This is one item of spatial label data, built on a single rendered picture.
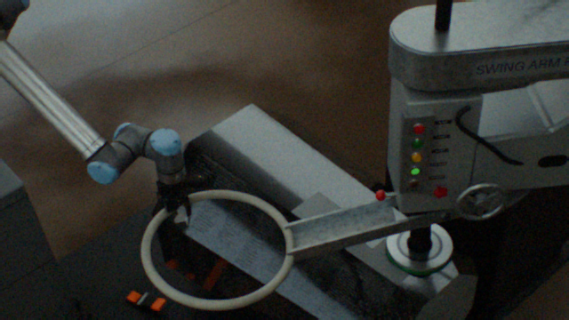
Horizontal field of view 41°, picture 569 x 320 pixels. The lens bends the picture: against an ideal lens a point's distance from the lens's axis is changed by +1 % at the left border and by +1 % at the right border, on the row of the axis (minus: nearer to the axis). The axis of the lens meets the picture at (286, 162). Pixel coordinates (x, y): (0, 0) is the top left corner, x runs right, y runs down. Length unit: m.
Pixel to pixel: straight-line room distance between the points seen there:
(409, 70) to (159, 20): 3.46
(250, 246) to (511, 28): 1.26
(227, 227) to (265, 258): 0.21
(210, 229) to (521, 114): 1.25
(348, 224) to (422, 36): 0.77
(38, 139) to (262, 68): 1.38
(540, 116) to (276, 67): 2.69
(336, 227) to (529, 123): 0.70
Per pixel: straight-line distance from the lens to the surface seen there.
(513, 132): 2.14
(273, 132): 2.96
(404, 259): 2.48
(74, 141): 2.33
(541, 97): 2.24
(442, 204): 2.24
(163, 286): 2.32
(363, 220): 2.43
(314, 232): 2.45
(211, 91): 4.52
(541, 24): 2.01
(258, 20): 5.08
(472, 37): 1.93
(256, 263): 2.72
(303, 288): 2.61
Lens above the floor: 2.76
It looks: 44 degrees down
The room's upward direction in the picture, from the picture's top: 4 degrees counter-clockwise
